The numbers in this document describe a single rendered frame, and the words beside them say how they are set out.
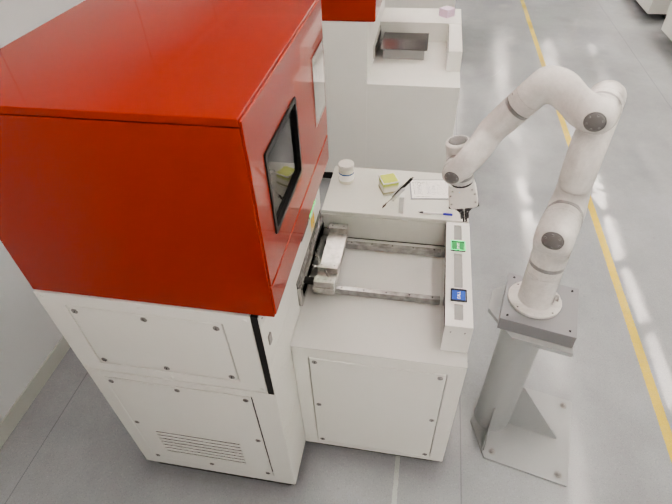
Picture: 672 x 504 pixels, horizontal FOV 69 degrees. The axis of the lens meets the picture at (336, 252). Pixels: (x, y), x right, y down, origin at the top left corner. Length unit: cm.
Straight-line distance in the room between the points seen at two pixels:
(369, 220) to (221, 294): 94
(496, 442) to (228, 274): 169
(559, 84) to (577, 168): 25
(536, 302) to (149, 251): 130
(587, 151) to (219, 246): 104
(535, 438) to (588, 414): 32
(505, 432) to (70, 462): 207
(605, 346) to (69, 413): 287
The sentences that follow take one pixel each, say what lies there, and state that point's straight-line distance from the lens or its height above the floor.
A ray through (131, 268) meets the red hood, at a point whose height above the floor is 136.
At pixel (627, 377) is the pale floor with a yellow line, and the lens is 303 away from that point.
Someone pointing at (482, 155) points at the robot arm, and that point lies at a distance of 160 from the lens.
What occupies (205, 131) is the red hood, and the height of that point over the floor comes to 179.
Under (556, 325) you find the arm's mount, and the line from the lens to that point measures 190.
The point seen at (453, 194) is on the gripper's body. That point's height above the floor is 123.
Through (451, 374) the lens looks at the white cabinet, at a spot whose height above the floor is 77.
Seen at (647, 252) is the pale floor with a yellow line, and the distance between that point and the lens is 381.
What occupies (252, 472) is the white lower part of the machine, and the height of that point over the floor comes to 14.
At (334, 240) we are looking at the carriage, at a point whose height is 88.
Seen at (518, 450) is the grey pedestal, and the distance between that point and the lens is 259.
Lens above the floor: 226
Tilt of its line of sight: 43 degrees down
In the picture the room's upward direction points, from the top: 3 degrees counter-clockwise
